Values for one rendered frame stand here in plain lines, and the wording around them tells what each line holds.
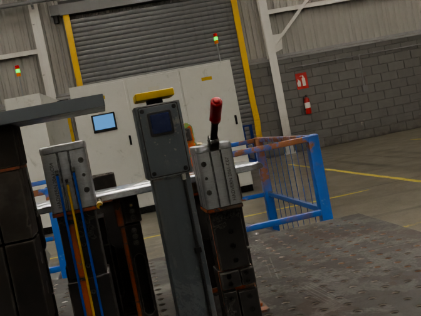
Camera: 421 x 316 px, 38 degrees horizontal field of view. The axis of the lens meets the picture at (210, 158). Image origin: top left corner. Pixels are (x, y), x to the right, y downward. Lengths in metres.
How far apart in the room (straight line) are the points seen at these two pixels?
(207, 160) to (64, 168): 0.25
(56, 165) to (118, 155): 7.99
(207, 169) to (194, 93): 8.08
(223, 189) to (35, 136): 8.06
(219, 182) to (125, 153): 7.98
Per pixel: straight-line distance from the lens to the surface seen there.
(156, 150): 0.93
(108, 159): 9.07
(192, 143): 1.44
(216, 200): 1.11
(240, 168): 1.23
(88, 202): 1.09
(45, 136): 9.09
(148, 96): 0.93
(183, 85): 9.16
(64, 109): 0.89
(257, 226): 3.10
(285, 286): 1.44
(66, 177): 1.08
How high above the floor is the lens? 1.09
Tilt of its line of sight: 3 degrees down
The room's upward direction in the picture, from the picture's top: 11 degrees counter-clockwise
